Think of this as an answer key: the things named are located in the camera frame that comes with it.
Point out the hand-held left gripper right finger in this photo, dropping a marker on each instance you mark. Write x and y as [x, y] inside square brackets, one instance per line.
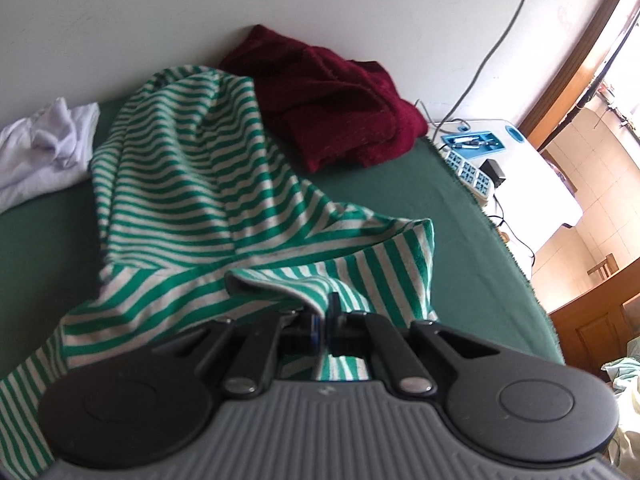
[345, 330]

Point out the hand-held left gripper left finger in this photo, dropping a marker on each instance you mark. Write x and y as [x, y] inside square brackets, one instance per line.
[315, 332]

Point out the green white striped shirt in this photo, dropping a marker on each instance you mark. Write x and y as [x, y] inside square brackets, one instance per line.
[190, 185]

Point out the green table cover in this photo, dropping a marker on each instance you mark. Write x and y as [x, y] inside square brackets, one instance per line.
[475, 260]

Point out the white power strip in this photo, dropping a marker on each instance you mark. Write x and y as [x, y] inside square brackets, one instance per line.
[467, 170]

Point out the black power adapter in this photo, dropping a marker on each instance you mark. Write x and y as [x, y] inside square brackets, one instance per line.
[492, 170]

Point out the blue tool tray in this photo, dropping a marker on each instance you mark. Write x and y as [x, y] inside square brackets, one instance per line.
[452, 139]

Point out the white appliance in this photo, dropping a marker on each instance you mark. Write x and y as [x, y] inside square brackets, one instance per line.
[530, 195]

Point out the dark red sweater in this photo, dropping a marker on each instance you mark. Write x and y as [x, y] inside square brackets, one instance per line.
[330, 100]

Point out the wooden cabinet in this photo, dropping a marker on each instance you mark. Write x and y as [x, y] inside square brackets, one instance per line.
[595, 330]

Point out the wooden chair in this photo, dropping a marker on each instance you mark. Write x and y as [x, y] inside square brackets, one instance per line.
[607, 266]

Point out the pale crumpled cloth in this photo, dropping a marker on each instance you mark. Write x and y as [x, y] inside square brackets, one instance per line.
[627, 375]

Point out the white cloth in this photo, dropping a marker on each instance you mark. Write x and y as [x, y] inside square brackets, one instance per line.
[40, 160]

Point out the wooden door frame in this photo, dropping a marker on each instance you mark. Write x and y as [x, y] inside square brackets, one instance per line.
[575, 70]

